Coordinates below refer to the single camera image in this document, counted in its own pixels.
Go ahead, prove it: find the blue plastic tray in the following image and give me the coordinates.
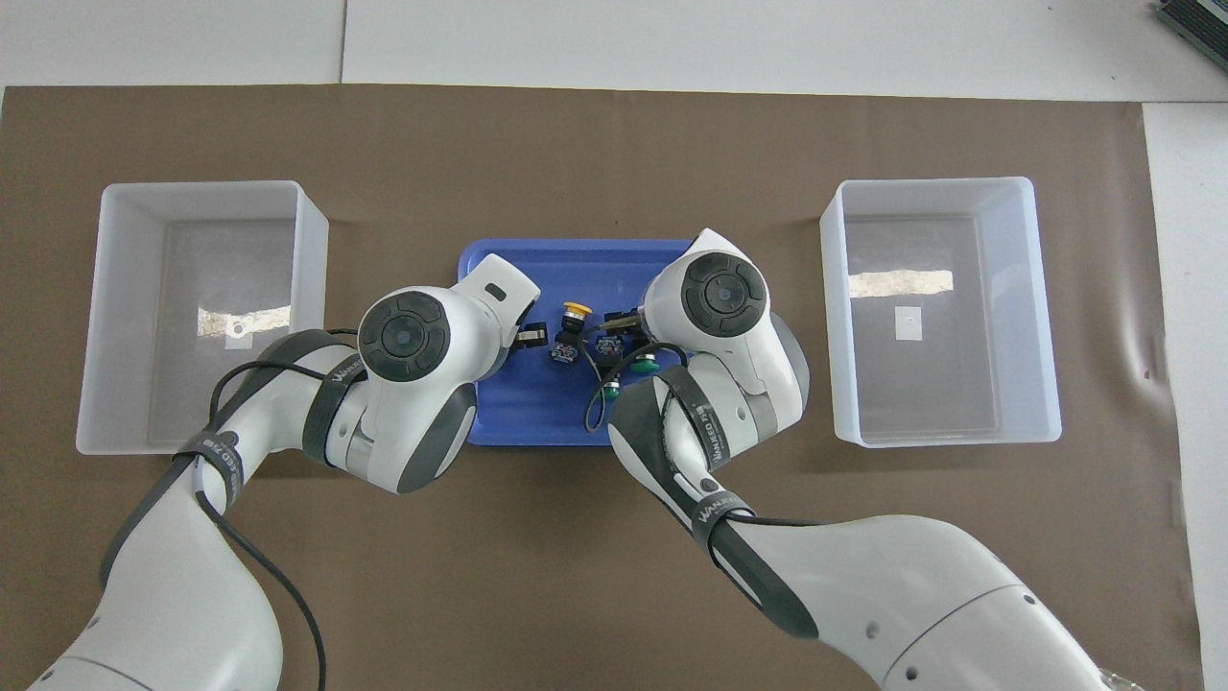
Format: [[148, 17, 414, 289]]
[[459, 238, 697, 449]]

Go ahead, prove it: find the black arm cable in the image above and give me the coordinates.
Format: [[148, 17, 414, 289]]
[[583, 350, 816, 531], [101, 329, 370, 691]]

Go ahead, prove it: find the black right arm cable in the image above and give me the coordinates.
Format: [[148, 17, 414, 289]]
[[583, 350, 816, 531]]

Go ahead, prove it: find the dark green ribbed object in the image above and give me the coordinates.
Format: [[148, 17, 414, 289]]
[[1156, 0, 1228, 44]]

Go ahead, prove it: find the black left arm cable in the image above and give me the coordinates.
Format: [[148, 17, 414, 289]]
[[101, 329, 370, 691]]

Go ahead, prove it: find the brown paper mat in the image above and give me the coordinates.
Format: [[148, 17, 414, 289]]
[[0, 84, 1205, 691]]

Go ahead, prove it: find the yellow push button switch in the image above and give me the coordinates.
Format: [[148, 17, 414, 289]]
[[549, 299, 592, 364]]

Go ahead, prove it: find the translucent white plastic box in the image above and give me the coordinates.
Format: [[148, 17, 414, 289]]
[[77, 180, 329, 455], [820, 177, 1063, 449]]

